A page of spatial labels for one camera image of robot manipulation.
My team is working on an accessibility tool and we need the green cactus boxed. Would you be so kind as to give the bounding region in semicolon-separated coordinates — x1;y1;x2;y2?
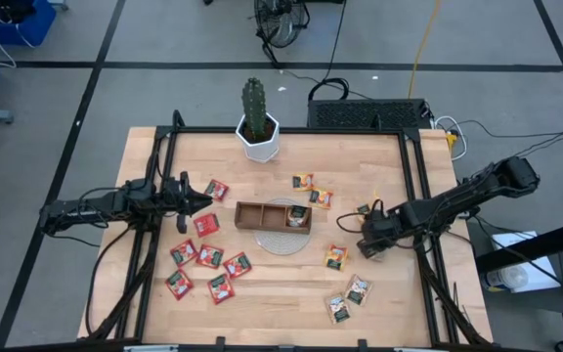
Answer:
240;76;268;141

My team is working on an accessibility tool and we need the white box device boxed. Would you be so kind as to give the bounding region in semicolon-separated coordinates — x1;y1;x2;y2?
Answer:
480;231;562;294

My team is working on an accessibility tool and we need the black cart frame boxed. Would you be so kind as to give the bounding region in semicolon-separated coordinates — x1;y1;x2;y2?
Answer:
474;112;563;352

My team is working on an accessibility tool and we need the yellow cable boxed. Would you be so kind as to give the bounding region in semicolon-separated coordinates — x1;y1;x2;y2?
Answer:
407;0;444;100

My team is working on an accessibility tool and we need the black floor fan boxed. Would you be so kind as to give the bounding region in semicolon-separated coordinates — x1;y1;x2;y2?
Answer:
253;0;311;65

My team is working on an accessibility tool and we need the round woven placemat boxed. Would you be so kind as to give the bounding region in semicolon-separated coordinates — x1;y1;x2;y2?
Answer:
253;197;312;256

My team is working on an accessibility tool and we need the black computer case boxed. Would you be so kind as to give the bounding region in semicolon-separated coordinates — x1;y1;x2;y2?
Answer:
306;98;434;131

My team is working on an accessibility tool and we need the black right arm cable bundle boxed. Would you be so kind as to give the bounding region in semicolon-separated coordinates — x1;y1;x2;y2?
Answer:
408;229;496;349

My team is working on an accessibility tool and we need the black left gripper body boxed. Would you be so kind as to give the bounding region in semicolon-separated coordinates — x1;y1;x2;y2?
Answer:
159;170;191;235

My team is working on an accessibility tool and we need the white hexagonal plant pot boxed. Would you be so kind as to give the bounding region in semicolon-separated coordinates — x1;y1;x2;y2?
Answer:
235;112;282;165

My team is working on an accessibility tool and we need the large blue bin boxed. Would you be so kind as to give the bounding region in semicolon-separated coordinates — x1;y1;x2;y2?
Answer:
0;0;59;47

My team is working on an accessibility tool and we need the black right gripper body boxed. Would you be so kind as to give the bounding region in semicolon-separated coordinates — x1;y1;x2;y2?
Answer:
357;198;408;261

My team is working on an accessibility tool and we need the black floor cable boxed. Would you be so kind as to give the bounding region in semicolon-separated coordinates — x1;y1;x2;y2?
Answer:
307;0;352;103

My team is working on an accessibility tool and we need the black left arm cable bundle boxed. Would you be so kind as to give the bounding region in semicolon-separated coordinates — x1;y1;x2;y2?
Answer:
83;222;165;342

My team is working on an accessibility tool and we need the looped white cable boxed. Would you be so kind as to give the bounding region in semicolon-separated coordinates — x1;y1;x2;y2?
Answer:
432;114;469;162

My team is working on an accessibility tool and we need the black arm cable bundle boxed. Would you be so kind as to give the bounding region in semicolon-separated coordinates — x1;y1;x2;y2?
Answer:
83;222;165;342
408;229;496;349

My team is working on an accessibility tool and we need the wooden three-compartment tray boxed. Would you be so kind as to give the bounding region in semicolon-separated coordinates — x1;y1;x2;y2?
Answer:
234;200;313;236

